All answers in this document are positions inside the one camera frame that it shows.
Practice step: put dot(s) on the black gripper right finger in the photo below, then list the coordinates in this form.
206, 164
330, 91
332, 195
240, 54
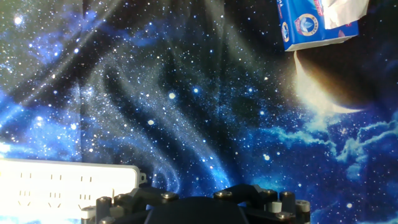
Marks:
280, 202

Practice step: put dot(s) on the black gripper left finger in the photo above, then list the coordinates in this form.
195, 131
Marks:
130, 202

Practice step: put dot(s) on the white power strip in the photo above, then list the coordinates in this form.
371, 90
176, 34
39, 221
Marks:
62, 186

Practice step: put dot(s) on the galaxy and meadow printed cloth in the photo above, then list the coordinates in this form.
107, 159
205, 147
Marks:
199, 102

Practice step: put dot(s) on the blue tissue pack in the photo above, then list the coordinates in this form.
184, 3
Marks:
303, 31

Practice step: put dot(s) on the white tissue sheet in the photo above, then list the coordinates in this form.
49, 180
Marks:
342, 12

